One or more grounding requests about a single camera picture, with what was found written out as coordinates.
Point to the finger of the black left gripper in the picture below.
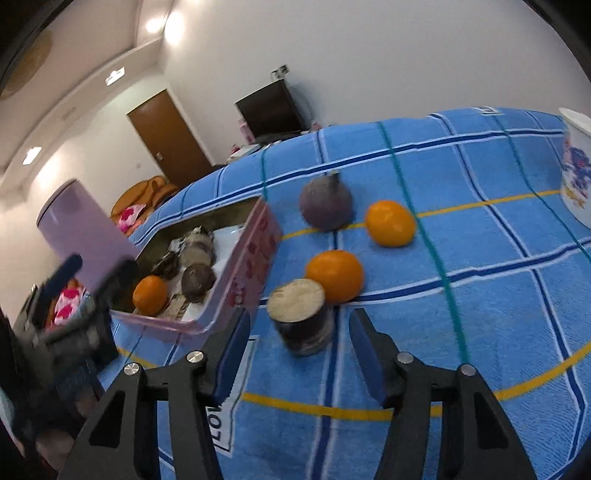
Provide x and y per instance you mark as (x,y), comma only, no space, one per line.
(53,286)

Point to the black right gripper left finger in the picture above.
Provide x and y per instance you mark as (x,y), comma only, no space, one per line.
(120,438)

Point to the orange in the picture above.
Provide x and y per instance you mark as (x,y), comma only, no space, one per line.
(339,272)
(390,224)
(150,296)

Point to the large purple turnip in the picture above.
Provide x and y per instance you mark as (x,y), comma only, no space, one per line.
(326,202)

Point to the pink tin lid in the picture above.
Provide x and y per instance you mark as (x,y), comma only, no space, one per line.
(72,222)

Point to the orange in tin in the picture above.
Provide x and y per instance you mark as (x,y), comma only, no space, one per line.
(150,296)

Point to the pink floral cushion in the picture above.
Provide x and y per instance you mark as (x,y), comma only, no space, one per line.
(129,217)

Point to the orange brown sofa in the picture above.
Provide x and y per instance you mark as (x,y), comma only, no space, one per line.
(151,193)

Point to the pink metal tin box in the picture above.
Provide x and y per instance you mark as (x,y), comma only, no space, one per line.
(246,236)

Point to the dark round fruit in tin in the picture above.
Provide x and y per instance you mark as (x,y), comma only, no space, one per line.
(197,279)

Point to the brown wooden door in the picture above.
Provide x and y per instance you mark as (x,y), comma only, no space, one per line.
(164,132)

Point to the blue plaid towel cloth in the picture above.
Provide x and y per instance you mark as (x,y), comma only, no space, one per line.
(498,274)

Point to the white tv stand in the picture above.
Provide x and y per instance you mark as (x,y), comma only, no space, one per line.
(240,152)

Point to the black television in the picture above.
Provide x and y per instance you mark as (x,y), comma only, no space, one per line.
(271,112)

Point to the white floral enamel mug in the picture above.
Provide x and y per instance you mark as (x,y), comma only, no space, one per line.
(576,165)

